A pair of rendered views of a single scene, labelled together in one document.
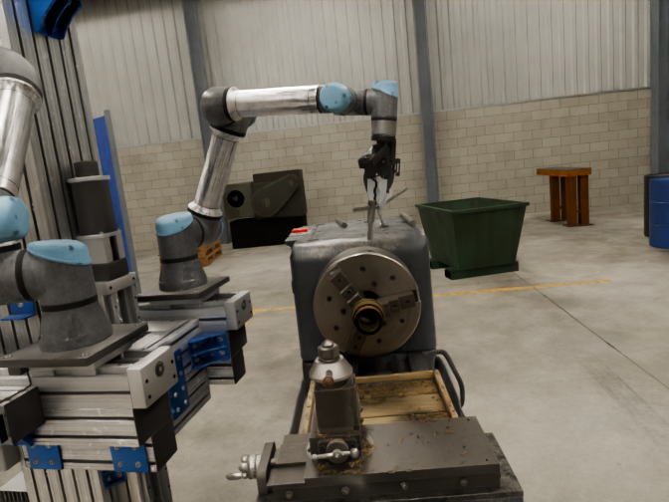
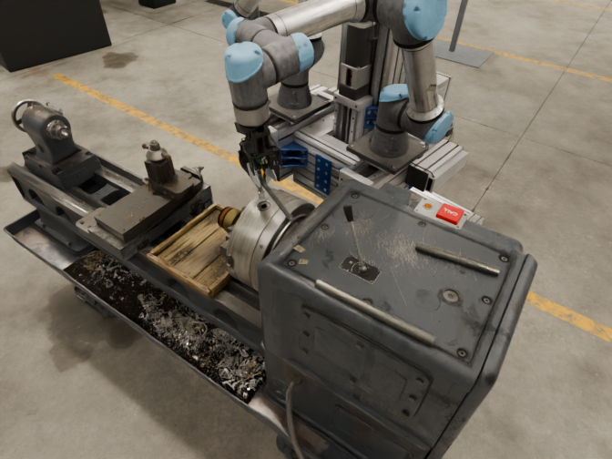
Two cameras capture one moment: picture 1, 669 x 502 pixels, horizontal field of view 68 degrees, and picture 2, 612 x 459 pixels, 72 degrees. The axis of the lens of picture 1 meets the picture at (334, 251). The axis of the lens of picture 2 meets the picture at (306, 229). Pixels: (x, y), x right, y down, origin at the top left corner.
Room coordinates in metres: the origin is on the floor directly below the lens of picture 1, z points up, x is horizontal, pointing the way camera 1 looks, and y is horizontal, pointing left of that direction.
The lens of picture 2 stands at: (2.00, -0.83, 2.02)
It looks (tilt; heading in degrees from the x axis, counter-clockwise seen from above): 44 degrees down; 120
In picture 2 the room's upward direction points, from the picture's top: 2 degrees clockwise
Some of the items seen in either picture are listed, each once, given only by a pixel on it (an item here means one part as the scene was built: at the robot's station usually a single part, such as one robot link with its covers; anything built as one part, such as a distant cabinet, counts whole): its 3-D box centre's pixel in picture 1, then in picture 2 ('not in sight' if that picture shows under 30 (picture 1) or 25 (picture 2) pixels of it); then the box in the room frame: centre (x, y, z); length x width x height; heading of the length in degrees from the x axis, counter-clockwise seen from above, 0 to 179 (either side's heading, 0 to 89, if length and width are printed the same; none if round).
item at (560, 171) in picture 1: (562, 194); not in sight; (9.42, -4.41, 0.50); 1.61 x 0.44 x 1.00; 175
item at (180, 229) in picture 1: (176, 234); (396, 106); (1.59, 0.50, 1.33); 0.13 x 0.12 x 0.14; 161
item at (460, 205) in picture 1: (468, 236); not in sight; (6.28, -1.73, 0.43); 1.34 x 0.94 x 0.85; 7
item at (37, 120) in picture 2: not in sight; (52, 139); (0.25, -0.02, 1.01); 0.30 x 0.20 x 0.29; 177
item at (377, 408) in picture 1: (377, 406); (212, 246); (1.17, -0.07, 0.89); 0.36 x 0.30 x 0.04; 87
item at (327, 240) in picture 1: (358, 278); (389, 300); (1.85, -0.08, 1.06); 0.59 x 0.48 x 0.39; 177
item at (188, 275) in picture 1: (181, 270); (390, 134); (1.59, 0.50, 1.21); 0.15 x 0.15 x 0.10
